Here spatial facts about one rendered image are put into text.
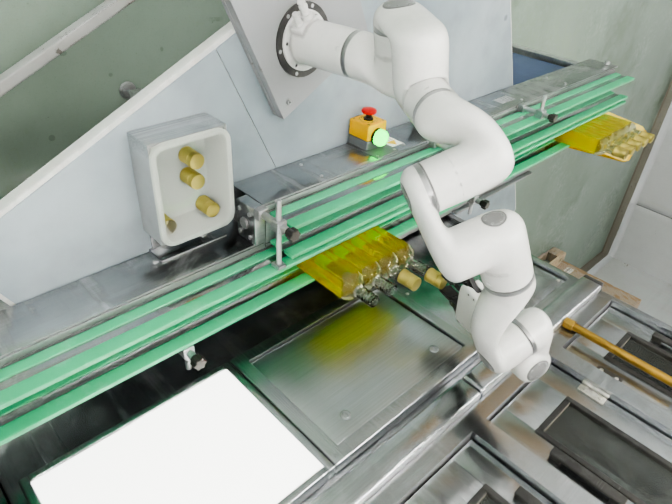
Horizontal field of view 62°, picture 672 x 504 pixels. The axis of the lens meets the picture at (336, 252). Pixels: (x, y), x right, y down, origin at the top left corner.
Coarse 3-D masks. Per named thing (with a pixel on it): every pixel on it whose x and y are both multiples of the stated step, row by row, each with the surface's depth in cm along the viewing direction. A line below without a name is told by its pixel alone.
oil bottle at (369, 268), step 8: (336, 248) 130; (344, 248) 131; (352, 248) 131; (344, 256) 128; (352, 256) 128; (360, 256) 128; (368, 256) 128; (352, 264) 126; (360, 264) 126; (368, 264) 126; (376, 264) 126; (360, 272) 125; (368, 272) 124; (376, 272) 125; (368, 280) 124; (368, 288) 126
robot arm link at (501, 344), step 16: (528, 288) 89; (480, 304) 95; (496, 304) 92; (512, 304) 90; (480, 320) 95; (496, 320) 92; (512, 320) 92; (480, 336) 96; (496, 336) 93; (512, 336) 99; (480, 352) 100; (496, 352) 95; (512, 352) 98; (528, 352) 99; (496, 368) 99
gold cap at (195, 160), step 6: (180, 150) 112; (186, 150) 111; (192, 150) 111; (180, 156) 112; (186, 156) 111; (192, 156) 110; (198, 156) 111; (186, 162) 111; (192, 162) 110; (198, 162) 111; (192, 168) 111; (198, 168) 112
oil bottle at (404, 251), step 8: (368, 232) 137; (376, 232) 137; (384, 232) 138; (376, 240) 135; (384, 240) 135; (392, 240) 135; (400, 240) 135; (392, 248) 132; (400, 248) 132; (408, 248) 133; (400, 256) 131; (408, 256) 131; (400, 264) 132
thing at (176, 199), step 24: (168, 144) 101; (192, 144) 114; (216, 144) 113; (168, 168) 112; (216, 168) 116; (168, 192) 115; (192, 192) 119; (216, 192) 120; (192, 216) 120; (216, 216) 121; (168, 240) 112
